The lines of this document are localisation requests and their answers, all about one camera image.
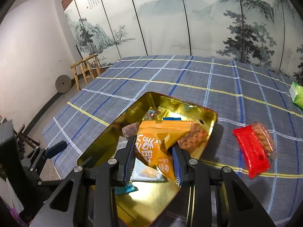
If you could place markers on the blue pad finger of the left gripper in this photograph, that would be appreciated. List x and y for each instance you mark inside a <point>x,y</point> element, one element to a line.
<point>39,156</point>

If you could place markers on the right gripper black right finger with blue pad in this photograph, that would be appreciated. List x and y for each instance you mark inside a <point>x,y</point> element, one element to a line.
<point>236,205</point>

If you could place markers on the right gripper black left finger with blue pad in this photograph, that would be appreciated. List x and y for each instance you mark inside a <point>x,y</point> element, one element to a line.
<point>68,205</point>

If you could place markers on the clear twisted pastry packet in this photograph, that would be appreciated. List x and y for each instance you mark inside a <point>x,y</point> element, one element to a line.
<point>264,137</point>

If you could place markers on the orange snack packet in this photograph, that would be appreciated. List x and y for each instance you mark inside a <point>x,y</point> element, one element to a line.
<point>157,146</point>

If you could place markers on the blue small snack packet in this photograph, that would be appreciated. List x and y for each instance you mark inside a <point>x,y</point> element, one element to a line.
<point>129,188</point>

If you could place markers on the red snack packet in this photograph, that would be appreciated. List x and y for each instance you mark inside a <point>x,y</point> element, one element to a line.
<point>253,152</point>

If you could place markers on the round stone disc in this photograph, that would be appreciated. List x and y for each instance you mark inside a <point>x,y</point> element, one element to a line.
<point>63,84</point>

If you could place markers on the red gold toffee tin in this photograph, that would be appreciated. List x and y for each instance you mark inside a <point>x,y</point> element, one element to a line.
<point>145,205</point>

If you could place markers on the blue plaid tablecloth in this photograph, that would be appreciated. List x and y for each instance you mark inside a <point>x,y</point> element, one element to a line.
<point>240,94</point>

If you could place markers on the dark brown snack packet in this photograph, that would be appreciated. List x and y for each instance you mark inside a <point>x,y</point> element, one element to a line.
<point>130,130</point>

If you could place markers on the clear fried snack packet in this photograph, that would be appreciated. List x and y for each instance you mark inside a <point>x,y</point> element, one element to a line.
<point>195,138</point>

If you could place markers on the light wooden stool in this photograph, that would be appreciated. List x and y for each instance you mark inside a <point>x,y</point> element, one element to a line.
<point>86,70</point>

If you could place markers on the green tissue pack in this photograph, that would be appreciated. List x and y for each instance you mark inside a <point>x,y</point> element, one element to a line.
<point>296,93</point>

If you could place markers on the landscape painted folding screen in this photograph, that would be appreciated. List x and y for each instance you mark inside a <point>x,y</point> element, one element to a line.
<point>265,33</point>

